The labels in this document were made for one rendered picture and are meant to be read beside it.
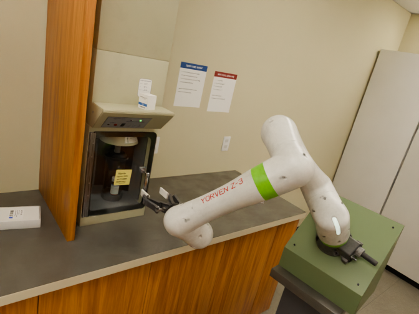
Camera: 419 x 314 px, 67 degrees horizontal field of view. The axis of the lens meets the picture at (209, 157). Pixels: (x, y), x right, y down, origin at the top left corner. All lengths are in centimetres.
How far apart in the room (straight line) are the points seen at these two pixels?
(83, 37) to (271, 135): 70
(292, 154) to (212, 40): 131
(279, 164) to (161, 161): 129
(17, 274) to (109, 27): 94
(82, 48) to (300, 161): 80
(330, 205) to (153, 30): 99
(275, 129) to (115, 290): 94
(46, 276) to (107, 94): 71
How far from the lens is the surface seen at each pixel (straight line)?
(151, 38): 141
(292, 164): 96
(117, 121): 133
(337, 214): 131
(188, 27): 202
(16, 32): 169
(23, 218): 156
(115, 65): 135
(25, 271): 135
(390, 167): 382
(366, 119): 390
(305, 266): 151
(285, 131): 105
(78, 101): 124
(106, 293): 148
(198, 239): 117
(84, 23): 121
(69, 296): 141
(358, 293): 146
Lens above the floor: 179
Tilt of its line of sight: 18 degrees down
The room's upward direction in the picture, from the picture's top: 13 degrees clockwise
